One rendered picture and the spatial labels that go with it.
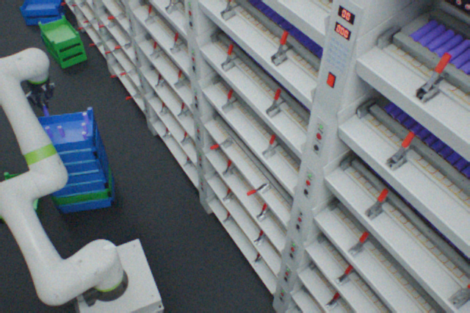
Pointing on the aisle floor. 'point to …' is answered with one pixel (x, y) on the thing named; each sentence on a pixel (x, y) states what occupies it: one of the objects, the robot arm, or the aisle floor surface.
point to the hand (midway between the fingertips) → (42, 103)
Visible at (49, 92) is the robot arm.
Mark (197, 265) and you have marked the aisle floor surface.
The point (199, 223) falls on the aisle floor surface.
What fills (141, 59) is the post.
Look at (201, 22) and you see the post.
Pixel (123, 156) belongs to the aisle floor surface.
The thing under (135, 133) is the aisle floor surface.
